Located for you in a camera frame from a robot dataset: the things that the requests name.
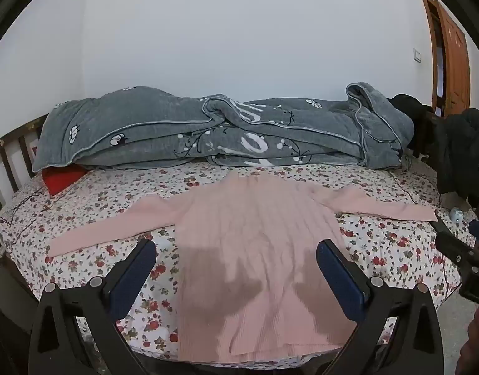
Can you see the black jacket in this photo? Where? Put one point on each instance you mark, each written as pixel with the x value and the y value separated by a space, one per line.
pixel 458 152

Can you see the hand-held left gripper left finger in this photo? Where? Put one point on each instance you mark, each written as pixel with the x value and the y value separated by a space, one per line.
pixel 132 277

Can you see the black garment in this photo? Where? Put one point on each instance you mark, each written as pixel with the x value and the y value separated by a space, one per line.
pixel 409 107

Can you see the small white bottle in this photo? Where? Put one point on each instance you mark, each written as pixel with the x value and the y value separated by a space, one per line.
pixel 457 215

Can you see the pink knit sweater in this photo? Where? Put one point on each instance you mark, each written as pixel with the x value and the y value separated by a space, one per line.
pixel 255 218

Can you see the wooden door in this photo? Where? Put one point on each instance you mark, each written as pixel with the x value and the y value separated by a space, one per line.
pixel 454 54

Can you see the floral bed sheet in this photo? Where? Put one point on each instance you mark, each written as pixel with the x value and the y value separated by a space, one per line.
pixel 106 203

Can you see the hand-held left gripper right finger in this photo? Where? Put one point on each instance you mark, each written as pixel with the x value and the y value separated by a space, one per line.
pixel 339 277

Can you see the white wall switch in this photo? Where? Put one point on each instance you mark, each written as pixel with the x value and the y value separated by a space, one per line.
pixel 418 55

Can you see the grey floral blanket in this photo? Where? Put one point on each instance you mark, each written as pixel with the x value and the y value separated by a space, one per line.
pixel 153 125

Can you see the wooden headboard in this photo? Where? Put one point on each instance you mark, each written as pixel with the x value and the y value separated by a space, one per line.
pixel 13 156

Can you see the red pillow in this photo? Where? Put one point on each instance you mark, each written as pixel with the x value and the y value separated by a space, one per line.
pixel 62 179

